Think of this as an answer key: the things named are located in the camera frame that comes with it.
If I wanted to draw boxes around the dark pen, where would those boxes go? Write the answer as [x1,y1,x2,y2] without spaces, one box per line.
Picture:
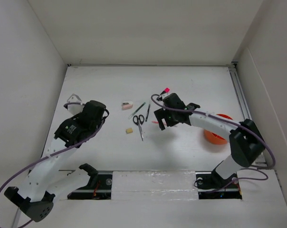
[145,104,151,122]

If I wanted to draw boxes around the green pen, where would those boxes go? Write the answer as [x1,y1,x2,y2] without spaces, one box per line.
[128,102,146,119]

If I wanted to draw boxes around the pink white stapler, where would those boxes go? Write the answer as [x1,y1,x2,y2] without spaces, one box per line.
[122,101,134,110]

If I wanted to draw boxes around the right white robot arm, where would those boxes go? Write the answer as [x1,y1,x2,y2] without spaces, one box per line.
[151,93,266,190]

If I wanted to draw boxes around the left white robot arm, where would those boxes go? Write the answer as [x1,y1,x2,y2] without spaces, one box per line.
[4,100,109,222]

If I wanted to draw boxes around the pink black highlighter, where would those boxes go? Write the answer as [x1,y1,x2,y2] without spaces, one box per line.
[161,88,170,94]

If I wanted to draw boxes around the yellow eraser block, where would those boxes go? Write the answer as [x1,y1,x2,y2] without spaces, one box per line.
[126,128,133,134]

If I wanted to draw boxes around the orange round organizer container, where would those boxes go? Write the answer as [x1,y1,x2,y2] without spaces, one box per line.
[203,113,233,145]

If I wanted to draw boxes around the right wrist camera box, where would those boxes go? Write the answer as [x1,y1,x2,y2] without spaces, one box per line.
[156,93,170,102]

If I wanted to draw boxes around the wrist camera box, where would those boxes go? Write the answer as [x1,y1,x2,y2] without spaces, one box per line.
[156,93,170,102]
[64,94,85,116]

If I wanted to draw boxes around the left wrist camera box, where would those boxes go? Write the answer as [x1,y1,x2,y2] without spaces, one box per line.
[64,94,85,116]

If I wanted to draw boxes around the black handled scissors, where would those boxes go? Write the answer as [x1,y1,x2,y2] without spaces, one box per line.
[133,114,144,141]

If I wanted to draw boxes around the black front mounting rail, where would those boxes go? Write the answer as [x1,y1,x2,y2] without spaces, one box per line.
[67,170,243,200]

